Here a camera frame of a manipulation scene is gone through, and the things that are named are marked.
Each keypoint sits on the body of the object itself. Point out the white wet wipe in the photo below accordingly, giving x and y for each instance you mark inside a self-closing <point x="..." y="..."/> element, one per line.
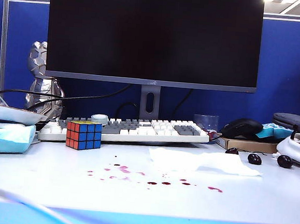
<point x="208" y="162"/>

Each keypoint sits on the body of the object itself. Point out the grey monitor stand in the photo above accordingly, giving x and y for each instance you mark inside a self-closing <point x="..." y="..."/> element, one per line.
<point x="143" y="101"/>

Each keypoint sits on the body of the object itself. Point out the white and grey keyboard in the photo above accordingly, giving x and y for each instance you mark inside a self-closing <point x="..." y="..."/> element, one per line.
<point x="148" y="132"/>

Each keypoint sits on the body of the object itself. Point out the white tape roll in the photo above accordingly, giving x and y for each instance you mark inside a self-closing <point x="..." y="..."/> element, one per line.
<point x="99" y="118"/>

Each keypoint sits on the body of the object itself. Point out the clear plastic cup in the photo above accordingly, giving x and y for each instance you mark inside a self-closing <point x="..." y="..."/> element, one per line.
<point x="206" y="121"/>

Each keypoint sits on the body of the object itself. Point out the small red white wrapper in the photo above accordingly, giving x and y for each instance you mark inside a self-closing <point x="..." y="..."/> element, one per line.
<point x="211" y="134"/>

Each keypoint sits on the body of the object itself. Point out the Rubik's cube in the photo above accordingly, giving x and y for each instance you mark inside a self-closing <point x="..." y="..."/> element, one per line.
<point x="85" y="138"/>

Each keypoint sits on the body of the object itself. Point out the black computer monitor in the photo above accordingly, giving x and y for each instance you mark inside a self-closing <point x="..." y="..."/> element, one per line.
<point x="153" y="34"/>

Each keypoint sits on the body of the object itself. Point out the black computer mouse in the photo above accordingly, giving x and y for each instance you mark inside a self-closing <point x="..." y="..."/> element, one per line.
<point x="242" y="128"/>

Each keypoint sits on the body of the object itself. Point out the flat brown cardboard box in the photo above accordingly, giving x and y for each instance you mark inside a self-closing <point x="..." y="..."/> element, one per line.
<point x="248" y="145"/>

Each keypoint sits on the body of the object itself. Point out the silver faceted figurine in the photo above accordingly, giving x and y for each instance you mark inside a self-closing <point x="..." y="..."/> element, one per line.
<point x="41" y="88"/>

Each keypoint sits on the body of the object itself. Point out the blue snack packet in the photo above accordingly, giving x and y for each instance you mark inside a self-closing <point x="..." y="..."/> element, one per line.
<point x="274" y="130"/>

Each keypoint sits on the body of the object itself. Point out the white flat padded pack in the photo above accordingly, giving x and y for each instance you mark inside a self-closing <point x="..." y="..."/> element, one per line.
<point x="12" y="114"/>

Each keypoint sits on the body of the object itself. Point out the grey zip pouch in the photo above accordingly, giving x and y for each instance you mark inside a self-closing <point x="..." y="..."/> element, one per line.
<point x="294" y="122"/>

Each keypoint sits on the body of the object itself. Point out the light blue tissue pack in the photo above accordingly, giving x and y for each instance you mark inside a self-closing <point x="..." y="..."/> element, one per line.
<point x="5" y="138"/>

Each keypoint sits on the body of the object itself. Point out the white cloth bag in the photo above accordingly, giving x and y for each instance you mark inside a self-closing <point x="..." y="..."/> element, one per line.
<point x="295" y="149"/>

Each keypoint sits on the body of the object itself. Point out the grey partition post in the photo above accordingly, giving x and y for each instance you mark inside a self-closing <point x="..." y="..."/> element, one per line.
<point x="3" y="48"/>

